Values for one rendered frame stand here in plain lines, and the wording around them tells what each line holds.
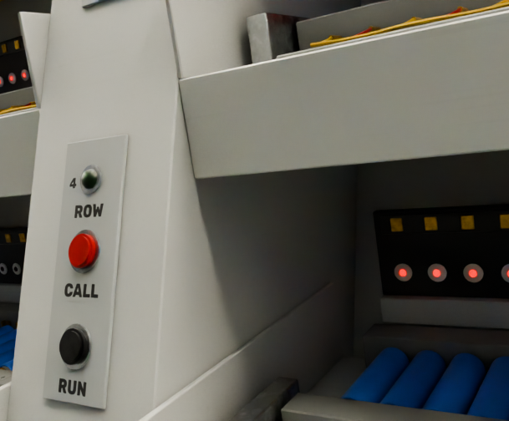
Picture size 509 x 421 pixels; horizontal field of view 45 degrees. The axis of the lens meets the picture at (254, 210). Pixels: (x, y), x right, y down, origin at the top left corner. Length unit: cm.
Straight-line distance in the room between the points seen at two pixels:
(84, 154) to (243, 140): 8
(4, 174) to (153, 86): 12
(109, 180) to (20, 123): 9
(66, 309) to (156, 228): 6
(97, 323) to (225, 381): 7
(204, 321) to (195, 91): 10
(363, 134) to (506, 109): 5
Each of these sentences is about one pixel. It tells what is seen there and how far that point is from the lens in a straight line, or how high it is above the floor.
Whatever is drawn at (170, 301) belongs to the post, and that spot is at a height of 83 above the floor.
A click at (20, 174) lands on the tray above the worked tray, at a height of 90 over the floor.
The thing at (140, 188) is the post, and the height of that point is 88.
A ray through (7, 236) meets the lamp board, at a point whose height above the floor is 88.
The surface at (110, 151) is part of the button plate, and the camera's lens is 29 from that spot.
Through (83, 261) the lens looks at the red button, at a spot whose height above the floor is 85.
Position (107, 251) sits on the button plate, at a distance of 28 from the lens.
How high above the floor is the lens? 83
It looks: 9 degrees up
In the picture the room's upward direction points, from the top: 3 degrees clockwise
